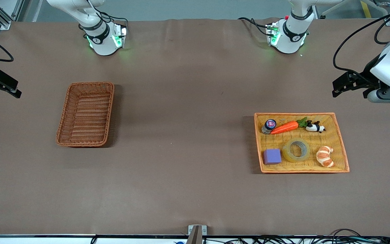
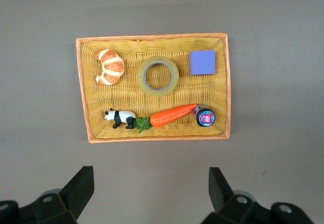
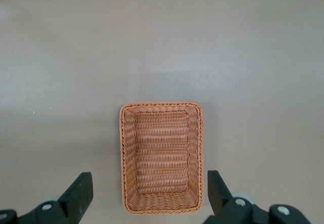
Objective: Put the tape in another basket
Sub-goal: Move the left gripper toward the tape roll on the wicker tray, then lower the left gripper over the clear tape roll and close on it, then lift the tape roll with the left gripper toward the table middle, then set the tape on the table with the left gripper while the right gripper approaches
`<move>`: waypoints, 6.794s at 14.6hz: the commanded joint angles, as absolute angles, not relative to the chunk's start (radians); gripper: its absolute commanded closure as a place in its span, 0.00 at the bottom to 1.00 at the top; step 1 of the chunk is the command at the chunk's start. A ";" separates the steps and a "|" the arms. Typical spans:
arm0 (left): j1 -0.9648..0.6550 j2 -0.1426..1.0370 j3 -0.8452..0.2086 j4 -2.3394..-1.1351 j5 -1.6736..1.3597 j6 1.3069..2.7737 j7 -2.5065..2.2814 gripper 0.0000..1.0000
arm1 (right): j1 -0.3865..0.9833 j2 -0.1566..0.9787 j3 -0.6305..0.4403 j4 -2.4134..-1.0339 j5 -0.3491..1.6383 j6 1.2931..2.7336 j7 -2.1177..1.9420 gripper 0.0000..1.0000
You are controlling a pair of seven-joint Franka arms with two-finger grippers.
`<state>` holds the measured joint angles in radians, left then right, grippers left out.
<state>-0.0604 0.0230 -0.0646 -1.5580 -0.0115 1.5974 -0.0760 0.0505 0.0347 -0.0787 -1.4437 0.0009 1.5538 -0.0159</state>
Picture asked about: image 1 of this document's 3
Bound yellow packing tape roll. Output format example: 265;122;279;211
282;138;311;163

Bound orange flat wicker basket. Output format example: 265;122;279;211
254;113;350;174

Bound brown wicker basket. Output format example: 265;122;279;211
56;82;115;147

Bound black white panda toy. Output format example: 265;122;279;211
305;121;326;133

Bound orange toy carrot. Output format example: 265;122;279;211
270;117;308;135

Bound toy croissant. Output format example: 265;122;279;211
316;146;335;168

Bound small dark-lidded jar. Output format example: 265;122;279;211
262;119;277;135

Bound base connector box green lights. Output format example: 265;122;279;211
112;24;128;49
266;22;281;47

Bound purple cube block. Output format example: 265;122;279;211
263;148;282;165

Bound brown table cover sheet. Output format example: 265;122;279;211
0;19;390;237

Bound long black left arm cable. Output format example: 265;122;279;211
333;10;390;74

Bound short black left arm cable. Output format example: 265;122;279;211
374;13;390;45

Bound aluminium frame profile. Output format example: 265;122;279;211
0;0;24;30

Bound black left base cable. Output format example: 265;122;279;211
238;17;270;36

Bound black cable bundle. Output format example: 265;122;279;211
202;229;390;244

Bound grey metal camera bracket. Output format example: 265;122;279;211
188;225;207;244

